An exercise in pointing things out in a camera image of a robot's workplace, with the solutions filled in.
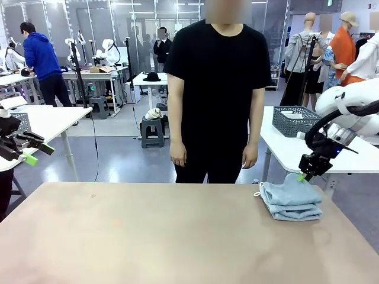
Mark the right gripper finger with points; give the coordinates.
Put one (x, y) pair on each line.
(301, 177)
(308, 177)

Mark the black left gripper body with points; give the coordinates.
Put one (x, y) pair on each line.
(7, 148)

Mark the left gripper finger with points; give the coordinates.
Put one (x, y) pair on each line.
(29, 159)
(48, 148)

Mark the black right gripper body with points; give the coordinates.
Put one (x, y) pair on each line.
(315, 164)

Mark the grey-blue terry towel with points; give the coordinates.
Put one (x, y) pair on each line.
(290, 198)

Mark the grey perforated plastic basket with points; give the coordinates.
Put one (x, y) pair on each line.
(284, 127)
(25, 121)

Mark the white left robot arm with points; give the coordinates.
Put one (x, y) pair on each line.
(13, 102)

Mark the person's right forearm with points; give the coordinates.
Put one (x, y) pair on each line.
(176, 127)

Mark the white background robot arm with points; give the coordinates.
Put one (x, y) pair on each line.
(69, 50)
(112, 53)

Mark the person's left forearm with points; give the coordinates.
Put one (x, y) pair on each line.
(254, 130)

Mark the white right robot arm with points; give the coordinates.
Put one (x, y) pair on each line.
(334, 100)

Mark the person's left hand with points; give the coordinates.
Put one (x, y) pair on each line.
(250, 156)

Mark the person's right hand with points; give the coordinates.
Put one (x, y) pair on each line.
(179, 155)

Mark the white height-adjustable table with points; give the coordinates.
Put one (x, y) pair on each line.
(281, 148)
(59, 118)

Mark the black equipment stand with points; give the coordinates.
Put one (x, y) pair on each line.
(6, 192)

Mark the small grey floor cup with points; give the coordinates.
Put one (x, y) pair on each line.
(256, 181)

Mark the white desk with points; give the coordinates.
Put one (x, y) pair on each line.
(12, 79)
(139, 83)

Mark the grey plastic stool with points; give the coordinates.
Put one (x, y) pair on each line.
(152, 122)
(99, 100)
(161, 106)

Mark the black cap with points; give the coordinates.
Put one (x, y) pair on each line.
(26, 71)

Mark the black tripod stand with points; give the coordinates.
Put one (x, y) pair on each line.
(78, 74)
(309, 56)

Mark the white metal workbench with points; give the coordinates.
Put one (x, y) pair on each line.
(97, 76)

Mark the person in blue hoodie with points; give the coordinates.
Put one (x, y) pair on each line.
(40, 56)

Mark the open cardboard box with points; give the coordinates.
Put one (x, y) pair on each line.
(100, 70)

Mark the white shoe shelf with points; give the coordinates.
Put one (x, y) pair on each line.
(275, 77)

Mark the figure in blue floral shirt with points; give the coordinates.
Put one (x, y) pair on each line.
(328, 56)

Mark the cream cloth bundle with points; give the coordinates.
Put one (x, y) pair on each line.
(154, 114)

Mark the mannequin in orange jacket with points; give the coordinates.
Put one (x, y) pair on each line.
(343, 53)

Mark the mannequin in grey shirt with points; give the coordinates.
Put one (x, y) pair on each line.
(299, 50)

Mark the black pole stand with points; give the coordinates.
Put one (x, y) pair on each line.
(129, 65)

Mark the mannequin in white shirt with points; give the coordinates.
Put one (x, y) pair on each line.
(367, 59)

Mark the person in black t-shirt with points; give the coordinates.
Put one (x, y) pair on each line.
(219, 88)

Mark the black brimmed hat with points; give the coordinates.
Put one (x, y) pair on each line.
(152, 77)

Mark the black-clad background person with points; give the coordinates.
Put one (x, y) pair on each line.
(161, 50)

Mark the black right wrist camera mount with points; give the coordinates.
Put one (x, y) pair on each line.
(324, 146)

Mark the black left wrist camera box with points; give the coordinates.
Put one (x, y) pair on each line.
(9, 125)

